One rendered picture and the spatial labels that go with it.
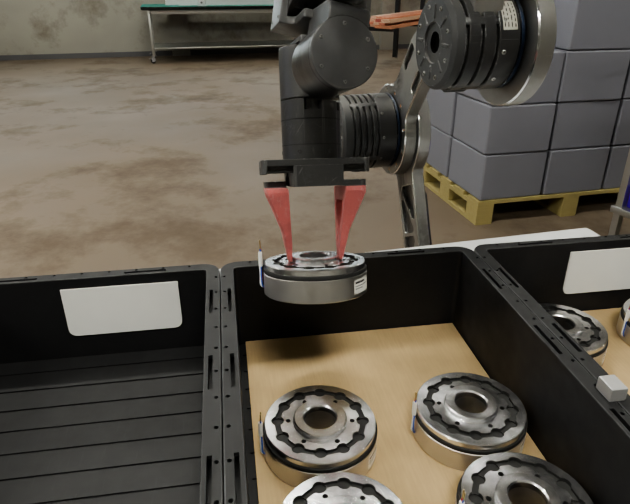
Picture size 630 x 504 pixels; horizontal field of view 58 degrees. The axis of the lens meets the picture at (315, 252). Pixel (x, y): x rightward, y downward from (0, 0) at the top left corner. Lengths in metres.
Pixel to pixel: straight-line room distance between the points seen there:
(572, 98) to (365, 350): 2.73
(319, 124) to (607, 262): 0.43
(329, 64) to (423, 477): 0.36
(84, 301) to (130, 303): 0.05
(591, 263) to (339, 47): 0.45
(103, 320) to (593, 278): 0.60
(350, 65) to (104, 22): 10.15
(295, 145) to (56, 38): 10.21
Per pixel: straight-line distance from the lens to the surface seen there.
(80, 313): 0.68
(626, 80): 3.48
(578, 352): 0.55
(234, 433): 0.43
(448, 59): 0.89
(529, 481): 0.51
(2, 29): 10.84
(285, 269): 0.53
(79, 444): 0.60
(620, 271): 0.82
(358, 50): 0.48
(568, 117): 3.31
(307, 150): 0.53
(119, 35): 10.59
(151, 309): 0.67
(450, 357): 0.68
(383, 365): 0.65
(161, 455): 0.57
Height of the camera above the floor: 1.22
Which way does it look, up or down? 26 degrees down
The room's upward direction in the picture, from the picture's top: straight up
